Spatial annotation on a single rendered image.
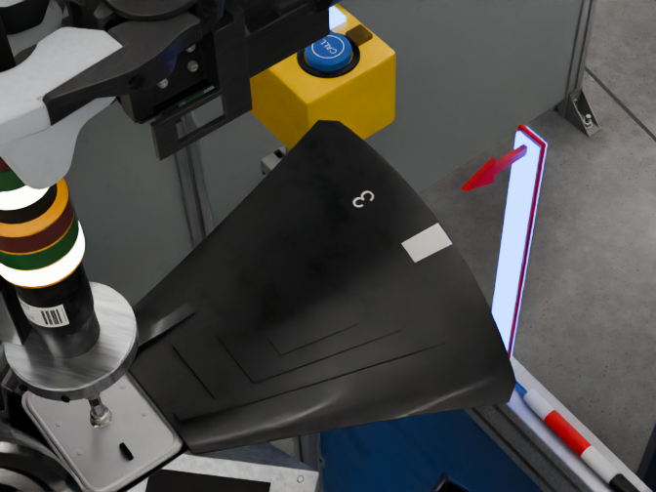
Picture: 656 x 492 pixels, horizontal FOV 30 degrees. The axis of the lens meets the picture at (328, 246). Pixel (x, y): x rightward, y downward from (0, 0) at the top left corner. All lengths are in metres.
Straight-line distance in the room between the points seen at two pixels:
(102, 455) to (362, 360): 0.17
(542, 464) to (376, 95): 0.36
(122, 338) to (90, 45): 0.20
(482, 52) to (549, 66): 0.23
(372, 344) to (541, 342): 1.42
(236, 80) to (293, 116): 0.52
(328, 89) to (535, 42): 1.24
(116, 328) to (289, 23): 0.19
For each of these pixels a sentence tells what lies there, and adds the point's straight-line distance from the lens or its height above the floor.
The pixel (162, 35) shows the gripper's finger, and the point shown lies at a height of 1.48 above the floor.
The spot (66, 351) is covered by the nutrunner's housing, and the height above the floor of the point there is 1.29.
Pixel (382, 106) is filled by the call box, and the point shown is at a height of 1.01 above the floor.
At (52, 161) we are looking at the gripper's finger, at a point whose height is 1.44.
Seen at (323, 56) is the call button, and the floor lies 1.08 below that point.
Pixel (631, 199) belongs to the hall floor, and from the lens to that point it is 2.40.
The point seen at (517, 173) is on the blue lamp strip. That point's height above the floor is 1.15.
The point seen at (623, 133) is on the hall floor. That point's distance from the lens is 2.51.
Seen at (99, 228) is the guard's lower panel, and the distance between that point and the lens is 1.79.
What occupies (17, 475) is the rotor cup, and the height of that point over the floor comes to 1.24.
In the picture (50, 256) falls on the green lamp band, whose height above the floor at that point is 1.37.
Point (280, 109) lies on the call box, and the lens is 1.09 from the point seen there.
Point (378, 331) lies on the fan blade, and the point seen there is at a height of 1.17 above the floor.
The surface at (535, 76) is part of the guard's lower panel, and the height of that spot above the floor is 0.18.
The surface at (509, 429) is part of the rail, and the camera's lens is 1.14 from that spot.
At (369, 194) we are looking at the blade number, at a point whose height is 1.19.
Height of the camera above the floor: 1.82
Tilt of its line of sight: 53 degrees down
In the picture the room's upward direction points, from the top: 3 degrees counter-clockwise
